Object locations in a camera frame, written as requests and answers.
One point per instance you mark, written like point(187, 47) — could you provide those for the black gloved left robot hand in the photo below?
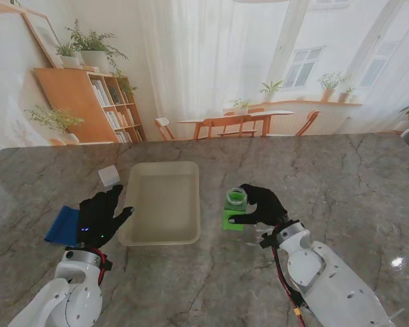
point(97, 221)

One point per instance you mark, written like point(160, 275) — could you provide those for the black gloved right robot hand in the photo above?
point(269, 207)

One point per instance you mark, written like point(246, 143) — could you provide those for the blue plastic scraper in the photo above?
point(63, 225)

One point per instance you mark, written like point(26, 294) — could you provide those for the cream plastic baking tray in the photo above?
point(163, 204)

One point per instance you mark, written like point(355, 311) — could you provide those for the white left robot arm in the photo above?
point(64, 293)

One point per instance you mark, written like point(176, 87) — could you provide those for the printed room backdrop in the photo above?
point(204, 68)

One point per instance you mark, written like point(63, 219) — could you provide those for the white square bottle cap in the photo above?
point(109, 175)

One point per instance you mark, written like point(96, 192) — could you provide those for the clear bottle with green base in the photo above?
point(233, 209)

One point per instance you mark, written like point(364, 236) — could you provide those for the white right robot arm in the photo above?
point(327, 279)

